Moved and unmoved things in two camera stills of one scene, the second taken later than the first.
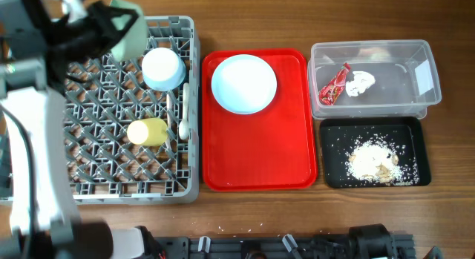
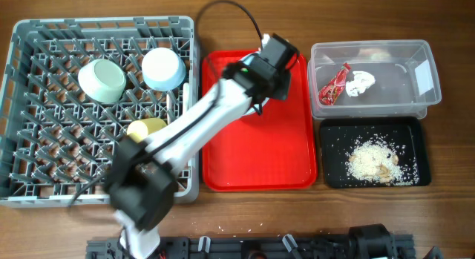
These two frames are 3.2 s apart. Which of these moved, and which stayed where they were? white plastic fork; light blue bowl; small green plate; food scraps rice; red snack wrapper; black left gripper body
Moved: small green plate; black left gripper body
Stayed: red snack wrapper; food scraps rice; white plastic fork; light blue bowl
